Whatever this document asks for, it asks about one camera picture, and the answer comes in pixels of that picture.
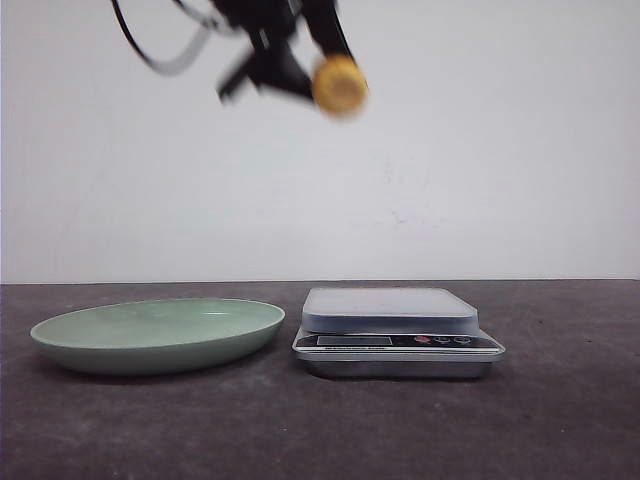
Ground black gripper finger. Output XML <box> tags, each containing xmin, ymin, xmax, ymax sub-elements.
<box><xmin>259</xmin><ymin>43</ymin><xmax>313</xmax><ymax>100</ymax></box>
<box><xmin>301</xmin><ymin>0</ymin><xmax>355</xmax><ymax>60</ymax></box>

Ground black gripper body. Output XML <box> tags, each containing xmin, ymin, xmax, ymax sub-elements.
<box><xmin>213</xmin><ymin>0</ymin><xmax>300</xmax><ymax>100</ymax></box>

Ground silver digital kitchen scale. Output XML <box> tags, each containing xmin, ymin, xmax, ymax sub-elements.
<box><xmin>292</xmin><ymin>287</ymin><xmax>506</xmax><ymax>379</ymax></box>

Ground yellow corn cob piece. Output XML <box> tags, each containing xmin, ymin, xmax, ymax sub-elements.
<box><xmin>311</xmin><ymin>54</ymin><xmax>368</xmax><ymax>117</ymax></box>

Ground green oval plate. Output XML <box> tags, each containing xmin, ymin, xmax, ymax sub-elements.
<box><xmin>30</xmin><ymin>297</ymin><xmax>285</xmax><ymax>376</ymax></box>

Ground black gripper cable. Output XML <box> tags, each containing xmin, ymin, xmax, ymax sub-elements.
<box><xmin>110</xmin><ymin>0</ymin><xmax>214</xmax><ymax>77</ymax></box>

